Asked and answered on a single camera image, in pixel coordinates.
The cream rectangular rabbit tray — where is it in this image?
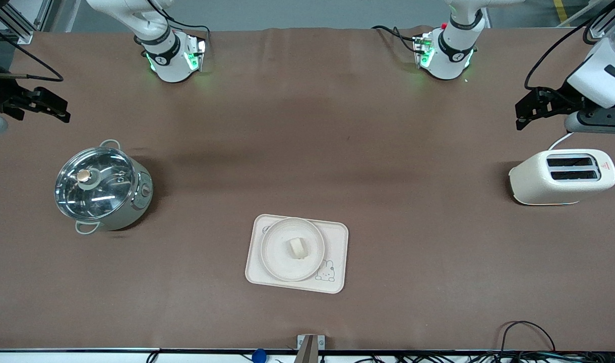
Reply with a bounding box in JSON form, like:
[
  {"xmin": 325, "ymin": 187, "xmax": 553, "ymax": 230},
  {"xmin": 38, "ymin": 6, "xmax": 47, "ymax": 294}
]
[{"xmin": 244, "ymin": 214, "xmax": 349, "ymax": 294}]

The pale green electric pot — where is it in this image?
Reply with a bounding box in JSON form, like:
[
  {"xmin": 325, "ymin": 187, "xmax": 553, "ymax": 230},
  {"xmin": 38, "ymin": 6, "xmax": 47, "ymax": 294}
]
[{"xmin": 54, "ymin": 139, "xmax": 154, "ymax": 235}]

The black base cable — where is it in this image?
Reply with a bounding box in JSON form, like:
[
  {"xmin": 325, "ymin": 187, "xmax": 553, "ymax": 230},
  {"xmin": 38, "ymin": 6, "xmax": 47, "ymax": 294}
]
[
  {"xmin": 149, "ymin": 0, "xmax": 211, "ymax": 51},
  {"xmin": 371, "ymin": 25, "xmax": 419, "ymax": 52}
]

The black right base cable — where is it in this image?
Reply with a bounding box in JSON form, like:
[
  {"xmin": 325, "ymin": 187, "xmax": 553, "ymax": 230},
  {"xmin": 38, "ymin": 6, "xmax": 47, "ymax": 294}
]
[{"xmin": 149, "ymin": 0, "xmax": 211, "ymax": 51}]

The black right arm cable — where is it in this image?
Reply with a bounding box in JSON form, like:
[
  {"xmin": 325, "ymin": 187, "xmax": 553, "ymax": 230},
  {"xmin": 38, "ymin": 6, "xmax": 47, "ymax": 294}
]
[{"xmin": 0, "ymin": 19, "xmax": 65, "ymax": 82}]

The black left base cable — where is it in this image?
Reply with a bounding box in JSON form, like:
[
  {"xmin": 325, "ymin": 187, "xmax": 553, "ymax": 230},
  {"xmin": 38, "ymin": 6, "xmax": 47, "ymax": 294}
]
[{"xmin": 371, "ymin": 25, "xmax": 419, "ymax": 52}]

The white steamed bun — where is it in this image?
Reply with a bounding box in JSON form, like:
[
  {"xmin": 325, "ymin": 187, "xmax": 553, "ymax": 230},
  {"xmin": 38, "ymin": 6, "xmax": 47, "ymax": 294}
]
[{"xmin": 288, "ymin": 237, "xmax": 309, "ymax": 261}]

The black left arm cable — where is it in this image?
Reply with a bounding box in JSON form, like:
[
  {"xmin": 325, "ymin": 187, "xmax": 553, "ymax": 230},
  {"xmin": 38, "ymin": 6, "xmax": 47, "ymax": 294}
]
[{"xmin": 524, "ymin": 0, "xmax": 615, "ymax": 92}]

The white toaster cable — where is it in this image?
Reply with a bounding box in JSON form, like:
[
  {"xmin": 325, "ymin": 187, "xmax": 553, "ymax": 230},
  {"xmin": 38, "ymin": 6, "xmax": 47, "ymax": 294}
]
[{"xmin": 547, "ymin": 132, "xmax": 575, "ymax": 151}]

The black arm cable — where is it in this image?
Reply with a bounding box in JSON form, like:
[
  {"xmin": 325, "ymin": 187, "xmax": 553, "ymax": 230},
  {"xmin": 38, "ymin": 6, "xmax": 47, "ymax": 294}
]
[
  {"xmin": 0, "ymin": 19, "xmax": 65, "ymax": 82},
  {"xmin": 524, "ymin": 0, "xmax": 615, "ymax": 92}
]

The white round plate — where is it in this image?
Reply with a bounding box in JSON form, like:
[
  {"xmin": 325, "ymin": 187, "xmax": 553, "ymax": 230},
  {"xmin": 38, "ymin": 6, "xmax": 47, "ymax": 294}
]
[{"xmin": 260, "ymin": 217, "xmax": 328, "ymax": 282}]

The cream two-slot toaster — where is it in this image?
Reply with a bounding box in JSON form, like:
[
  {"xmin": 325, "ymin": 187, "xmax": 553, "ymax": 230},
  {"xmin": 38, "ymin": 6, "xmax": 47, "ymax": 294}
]
[{"xmin": 508, "ymin": 148, "xmax": 615, "ymax": 206}]

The aluminium frame profile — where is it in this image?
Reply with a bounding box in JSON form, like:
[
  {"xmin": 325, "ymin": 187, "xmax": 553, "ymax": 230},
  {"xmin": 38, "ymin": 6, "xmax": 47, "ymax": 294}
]
[
  {"xmin": 587, "ymin": 0, "xmax": 615, "ymax": 40},
  {"xmin": 0, "ymin": 0, "xmax": 52, "ymax": 45}
]

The glass pot lid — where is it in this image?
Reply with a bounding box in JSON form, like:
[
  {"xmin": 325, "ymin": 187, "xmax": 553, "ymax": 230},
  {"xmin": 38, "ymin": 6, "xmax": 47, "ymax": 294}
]
[{"xmin": 54, "ymin": 147, "xmax": 137, "ymax": 222}]

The brown table mat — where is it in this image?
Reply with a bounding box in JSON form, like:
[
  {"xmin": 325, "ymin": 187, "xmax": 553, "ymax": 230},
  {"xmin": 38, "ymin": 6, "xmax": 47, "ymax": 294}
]
[{"xmin": 0, "ymin": 26, "xmax": 615, "ymax": 352}]

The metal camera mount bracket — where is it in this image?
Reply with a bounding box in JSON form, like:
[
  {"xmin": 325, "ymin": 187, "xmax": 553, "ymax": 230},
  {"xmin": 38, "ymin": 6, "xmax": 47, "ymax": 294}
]
[{"xmin": 293, "ymin": 334, "xmax": 326, "ymax": 363}]

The black looped cable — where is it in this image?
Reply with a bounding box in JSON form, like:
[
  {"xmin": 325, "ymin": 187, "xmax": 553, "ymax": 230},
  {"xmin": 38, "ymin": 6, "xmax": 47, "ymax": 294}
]
[{"xmin": 498, "ymin": 321, "xmax": 557, "ymax": 354}]

